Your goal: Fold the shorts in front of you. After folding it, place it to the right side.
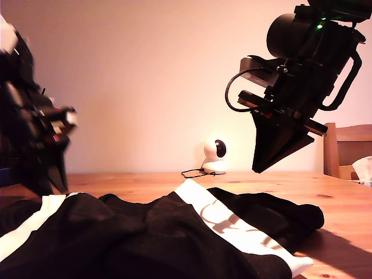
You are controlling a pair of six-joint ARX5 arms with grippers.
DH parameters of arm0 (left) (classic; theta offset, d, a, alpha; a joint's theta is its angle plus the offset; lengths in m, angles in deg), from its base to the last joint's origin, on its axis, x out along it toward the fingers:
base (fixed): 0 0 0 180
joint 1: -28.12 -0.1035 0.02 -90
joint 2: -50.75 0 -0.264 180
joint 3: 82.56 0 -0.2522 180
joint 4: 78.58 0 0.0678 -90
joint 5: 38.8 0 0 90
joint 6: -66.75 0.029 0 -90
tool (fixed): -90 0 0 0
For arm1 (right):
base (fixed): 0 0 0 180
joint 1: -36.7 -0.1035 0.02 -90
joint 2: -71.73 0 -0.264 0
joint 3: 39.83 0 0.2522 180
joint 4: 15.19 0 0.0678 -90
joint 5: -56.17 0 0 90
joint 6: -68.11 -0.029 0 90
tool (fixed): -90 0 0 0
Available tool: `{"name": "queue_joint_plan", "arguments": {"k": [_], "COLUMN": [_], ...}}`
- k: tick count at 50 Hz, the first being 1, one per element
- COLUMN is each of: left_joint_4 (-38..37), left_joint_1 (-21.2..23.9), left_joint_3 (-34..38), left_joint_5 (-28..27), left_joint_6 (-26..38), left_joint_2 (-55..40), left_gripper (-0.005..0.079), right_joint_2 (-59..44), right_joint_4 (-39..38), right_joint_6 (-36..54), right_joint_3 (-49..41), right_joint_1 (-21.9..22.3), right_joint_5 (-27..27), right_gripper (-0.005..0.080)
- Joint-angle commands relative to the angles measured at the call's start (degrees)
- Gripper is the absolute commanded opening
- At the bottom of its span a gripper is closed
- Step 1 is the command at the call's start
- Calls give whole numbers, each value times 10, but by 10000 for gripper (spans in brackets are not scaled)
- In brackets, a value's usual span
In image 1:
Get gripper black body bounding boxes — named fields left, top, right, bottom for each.
left=238, top=68, right=328, bottom=137

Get black shorts with white stripes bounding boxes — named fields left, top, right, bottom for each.
left=0, top=178, right=326, bottom=279

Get dark blue box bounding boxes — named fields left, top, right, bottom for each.
left=0, top=167, right=17, bottom=188

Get wooden chair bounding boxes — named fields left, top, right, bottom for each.
left=323, top=123, right=372, bottom=181

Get white tissue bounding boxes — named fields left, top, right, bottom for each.
left=352, top=156, right=372, bottom=183

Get patterned tissue box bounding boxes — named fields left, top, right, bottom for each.
left=348, top=179, right=372, bottom=188

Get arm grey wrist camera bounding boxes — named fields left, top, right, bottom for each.
left=239, top=56, right=281, bottom=87
left=64, top=108, right=78, bottom=126

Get white dome security camera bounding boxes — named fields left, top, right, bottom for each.
left=201, top=138, right=229, bottom=176

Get wrist camera black cable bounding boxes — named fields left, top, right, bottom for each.
left=224, top=68, right=264, bottom=113

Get arm thick sleeved cable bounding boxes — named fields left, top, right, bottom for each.
left=321, top=49, right=363, bottom=112

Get thin black camera cable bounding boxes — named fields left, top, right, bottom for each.
left=181, top=169, right=217, bottom=178

